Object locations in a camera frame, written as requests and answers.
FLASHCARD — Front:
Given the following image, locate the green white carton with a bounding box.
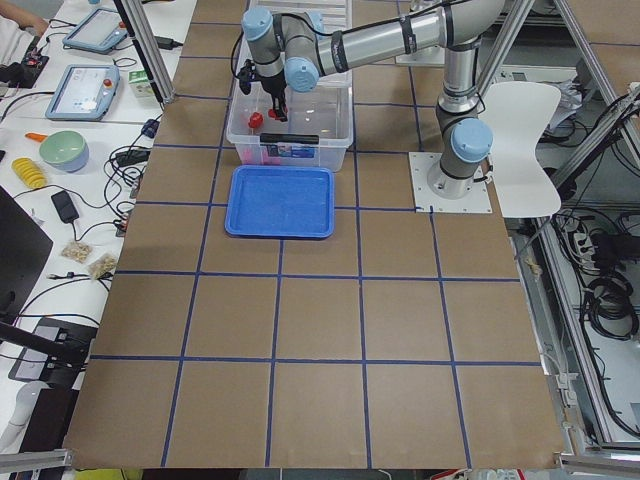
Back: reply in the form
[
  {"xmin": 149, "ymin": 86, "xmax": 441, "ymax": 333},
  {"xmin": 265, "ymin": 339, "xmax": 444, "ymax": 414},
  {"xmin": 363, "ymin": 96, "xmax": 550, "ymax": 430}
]
[{"xmin": 127, "ymin": 70, "xmax": 155, "ymax": 98}]

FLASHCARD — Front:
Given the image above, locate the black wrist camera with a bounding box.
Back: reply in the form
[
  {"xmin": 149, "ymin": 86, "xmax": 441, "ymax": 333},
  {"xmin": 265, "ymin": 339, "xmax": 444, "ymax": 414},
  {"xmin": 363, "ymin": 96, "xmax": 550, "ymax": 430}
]
[{"xmin": 237, "ymin": 59, "xmax": 259, "ymax": 95}]

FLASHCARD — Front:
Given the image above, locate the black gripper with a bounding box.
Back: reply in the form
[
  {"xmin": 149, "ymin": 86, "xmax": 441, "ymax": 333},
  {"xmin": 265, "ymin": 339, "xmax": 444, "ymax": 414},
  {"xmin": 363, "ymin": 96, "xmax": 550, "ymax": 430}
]
[{"xmin": 260, "ymin": 73, "xmax": 288, "ymax": 122}]

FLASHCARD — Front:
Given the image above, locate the clear plastic storage box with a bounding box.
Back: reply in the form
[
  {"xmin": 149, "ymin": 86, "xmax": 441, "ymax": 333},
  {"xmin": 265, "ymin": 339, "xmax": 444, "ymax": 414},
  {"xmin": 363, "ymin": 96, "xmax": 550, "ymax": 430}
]
[{"xmin": 225, "ymin": 37, "xmax": 356, "ymax": 174}]

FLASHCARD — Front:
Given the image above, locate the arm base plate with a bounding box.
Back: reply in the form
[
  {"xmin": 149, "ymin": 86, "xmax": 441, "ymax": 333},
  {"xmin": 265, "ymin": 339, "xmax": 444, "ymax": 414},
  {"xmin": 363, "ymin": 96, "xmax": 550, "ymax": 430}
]
[
  {"xmin": 395, "ymin": 46, "xmax": 445, "ymax": 67},
  {"xmin": 409, "ymin": 152, "xmax": 492, "ymax": 214}
]

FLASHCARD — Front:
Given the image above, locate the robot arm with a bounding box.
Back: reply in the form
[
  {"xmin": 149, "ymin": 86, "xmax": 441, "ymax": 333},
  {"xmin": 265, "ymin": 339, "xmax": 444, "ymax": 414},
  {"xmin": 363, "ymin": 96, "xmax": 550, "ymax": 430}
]
[{"xmin": 236, "ymin": 1, "xmax": 504, "ymax": 182}]

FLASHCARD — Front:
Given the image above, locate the teach pendant tablet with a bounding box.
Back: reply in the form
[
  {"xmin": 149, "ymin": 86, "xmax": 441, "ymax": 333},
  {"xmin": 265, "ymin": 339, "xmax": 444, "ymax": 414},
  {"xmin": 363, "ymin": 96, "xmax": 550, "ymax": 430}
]
[
  {"xmin": 45, "ymin": 64, "xmax": 120, "ymax": 122},
  {"xmin": 62, "ymin": 7, "xmax": 128, "ymax": 54}
]

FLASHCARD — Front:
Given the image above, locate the black power adapter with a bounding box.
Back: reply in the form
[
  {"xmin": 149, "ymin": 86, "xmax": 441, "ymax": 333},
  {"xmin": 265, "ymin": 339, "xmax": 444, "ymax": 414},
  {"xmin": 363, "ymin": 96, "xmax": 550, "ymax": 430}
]
[{"xmin": 51, "ymin": 191, "xmax": 79, "ymax": 224}]

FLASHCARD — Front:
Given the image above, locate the black box latch handle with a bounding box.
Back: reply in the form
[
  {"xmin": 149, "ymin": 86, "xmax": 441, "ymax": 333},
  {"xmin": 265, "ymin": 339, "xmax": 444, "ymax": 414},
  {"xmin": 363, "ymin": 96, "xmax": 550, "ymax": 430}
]
[{"xmin": 259, "ymin": 133, "xmax": 319, "ymax": 145}]

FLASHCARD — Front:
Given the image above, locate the clear plastic box lid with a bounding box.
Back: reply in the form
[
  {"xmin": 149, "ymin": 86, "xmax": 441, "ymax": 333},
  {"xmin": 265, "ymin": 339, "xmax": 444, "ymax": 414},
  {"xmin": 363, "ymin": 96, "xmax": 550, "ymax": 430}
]
[{"xmin": 249, "ymin": 0, "xmax": 352, "ymax": 27}]

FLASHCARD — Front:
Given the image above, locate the white chair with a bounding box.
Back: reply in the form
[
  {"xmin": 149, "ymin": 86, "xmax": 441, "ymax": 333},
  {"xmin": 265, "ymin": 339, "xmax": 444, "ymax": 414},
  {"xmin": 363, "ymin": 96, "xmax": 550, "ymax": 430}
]
[{"xmin": 480, "ymin": 81, "xmax": 561, "ymax": 218}]

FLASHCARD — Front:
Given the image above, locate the snack bag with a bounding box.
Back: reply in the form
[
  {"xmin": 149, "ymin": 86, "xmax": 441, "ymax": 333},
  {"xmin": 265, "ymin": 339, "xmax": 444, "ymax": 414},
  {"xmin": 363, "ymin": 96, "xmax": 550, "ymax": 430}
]
[
  {"xmin": 61, "ymin": 241, "xmax": 93, "ymax": 264},
  {"xmin": 87, "ymin": 253, "xmax": 118, "ymax": 280}
]

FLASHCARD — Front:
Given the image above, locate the blue plastic tray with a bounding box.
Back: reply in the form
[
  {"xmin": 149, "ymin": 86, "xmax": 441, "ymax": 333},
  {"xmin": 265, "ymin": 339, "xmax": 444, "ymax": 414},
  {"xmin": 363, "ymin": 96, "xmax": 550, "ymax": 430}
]
[{"xmin": 225, "ymin": 165, "xmax": 335, "ymax": 239}]

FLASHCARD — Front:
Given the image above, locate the red block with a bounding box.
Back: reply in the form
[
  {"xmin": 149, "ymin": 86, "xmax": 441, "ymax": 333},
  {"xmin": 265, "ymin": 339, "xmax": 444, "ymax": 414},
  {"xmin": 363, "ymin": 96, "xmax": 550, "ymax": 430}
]
[
  {"xmin": 240, "ymin": 148, "xmax": 259, "ymax": 165},
  {"xmin": 262, "ymin": 156, "xmax": 282, "ymax": 166},
  {"xmin": 247, "ymin": 112, "xmax": 264, "ymax": 129}
]

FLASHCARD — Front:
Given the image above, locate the green bowl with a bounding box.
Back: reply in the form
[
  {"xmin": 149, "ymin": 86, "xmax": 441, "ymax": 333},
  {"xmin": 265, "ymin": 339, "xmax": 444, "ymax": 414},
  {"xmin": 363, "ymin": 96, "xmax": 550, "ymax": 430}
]
[{"xmin": 39, "ymin": 130, "xmax": 89, "ymax": 173}]

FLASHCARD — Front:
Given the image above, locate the aluminium frame post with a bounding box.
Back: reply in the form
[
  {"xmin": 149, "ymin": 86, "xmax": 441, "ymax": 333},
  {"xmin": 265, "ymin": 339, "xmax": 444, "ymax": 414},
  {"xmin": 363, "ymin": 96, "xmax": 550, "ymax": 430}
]
[{"xmin": 114, "ymin": 0, "xmax": 175, "ymax": 105}]

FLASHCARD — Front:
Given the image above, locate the orange toy carrot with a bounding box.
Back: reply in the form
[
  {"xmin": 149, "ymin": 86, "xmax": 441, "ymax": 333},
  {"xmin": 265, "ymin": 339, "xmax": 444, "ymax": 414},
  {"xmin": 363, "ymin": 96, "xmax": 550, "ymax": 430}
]
[{"xmin": 25, "ymin": 132, "xmax": 47, "ymax": 143}]

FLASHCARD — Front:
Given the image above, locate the yellow toy corn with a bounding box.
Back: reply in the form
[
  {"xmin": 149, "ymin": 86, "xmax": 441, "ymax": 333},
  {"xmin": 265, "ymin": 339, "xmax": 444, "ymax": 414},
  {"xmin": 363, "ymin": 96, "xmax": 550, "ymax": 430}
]
[{"xmin": 11, "ymin": 157, "xmax": 48, "ymax": 190}]

